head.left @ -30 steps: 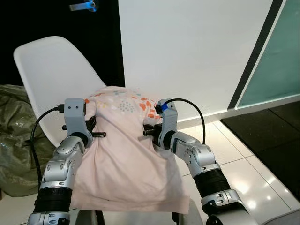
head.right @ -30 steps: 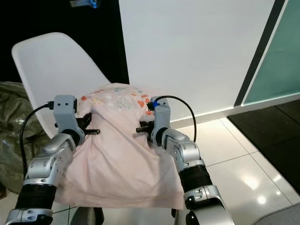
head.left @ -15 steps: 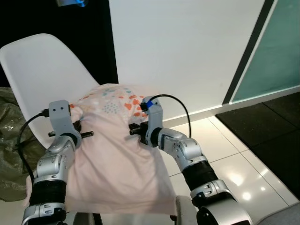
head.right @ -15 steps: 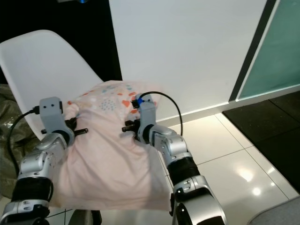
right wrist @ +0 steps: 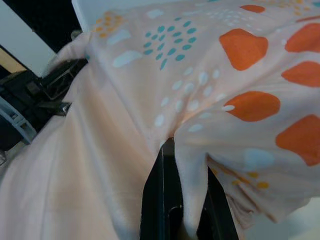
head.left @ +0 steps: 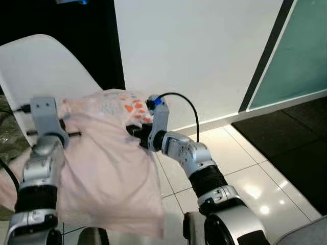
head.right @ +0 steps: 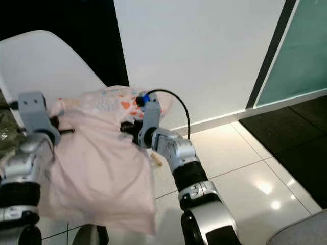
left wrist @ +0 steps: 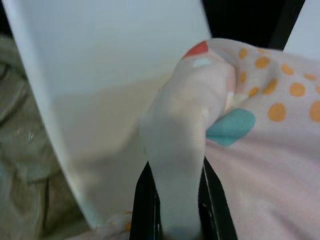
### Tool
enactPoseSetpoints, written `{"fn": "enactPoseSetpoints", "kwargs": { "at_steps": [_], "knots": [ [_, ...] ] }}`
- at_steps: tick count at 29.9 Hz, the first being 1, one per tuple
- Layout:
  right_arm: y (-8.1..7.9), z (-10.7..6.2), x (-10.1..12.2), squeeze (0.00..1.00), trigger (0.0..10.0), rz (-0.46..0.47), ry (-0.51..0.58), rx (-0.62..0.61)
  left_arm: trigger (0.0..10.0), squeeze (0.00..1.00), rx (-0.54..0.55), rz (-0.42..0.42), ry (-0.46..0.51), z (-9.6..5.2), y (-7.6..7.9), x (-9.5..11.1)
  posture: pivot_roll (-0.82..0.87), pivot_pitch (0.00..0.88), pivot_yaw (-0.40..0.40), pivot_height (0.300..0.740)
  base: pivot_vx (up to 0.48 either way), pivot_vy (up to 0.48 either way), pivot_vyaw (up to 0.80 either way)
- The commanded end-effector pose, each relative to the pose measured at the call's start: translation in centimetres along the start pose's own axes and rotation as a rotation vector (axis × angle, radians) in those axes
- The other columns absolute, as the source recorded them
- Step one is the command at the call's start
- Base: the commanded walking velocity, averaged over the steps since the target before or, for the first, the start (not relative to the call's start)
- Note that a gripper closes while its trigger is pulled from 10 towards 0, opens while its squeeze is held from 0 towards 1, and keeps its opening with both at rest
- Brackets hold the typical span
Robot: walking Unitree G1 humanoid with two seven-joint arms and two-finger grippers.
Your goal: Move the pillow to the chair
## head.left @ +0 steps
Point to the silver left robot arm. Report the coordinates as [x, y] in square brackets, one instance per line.
[41, 168]

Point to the grey robot lower body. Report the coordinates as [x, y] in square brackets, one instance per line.
[93, 237]

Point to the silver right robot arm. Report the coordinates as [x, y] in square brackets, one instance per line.
[204, 173]

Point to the pink printed pillow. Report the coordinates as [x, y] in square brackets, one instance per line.
[107, 173]

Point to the grey plastic chair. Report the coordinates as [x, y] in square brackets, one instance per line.
[306, 235]

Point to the teal glass door panel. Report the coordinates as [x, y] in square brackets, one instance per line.
[301, 61]

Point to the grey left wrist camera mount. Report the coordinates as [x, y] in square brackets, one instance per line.
[45, 115]

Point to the black door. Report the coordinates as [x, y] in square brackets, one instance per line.
[61, 25]

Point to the white wardrobe door panel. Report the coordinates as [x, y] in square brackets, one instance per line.
[199, 56]

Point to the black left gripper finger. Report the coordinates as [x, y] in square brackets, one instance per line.
[75, 134]

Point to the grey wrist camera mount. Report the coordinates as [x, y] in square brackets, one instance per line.
[45, 115]
[159, 117]

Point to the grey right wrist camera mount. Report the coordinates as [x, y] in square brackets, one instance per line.
[159, 117]

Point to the white plastic shell chair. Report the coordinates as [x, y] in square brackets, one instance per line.
[41, 66]

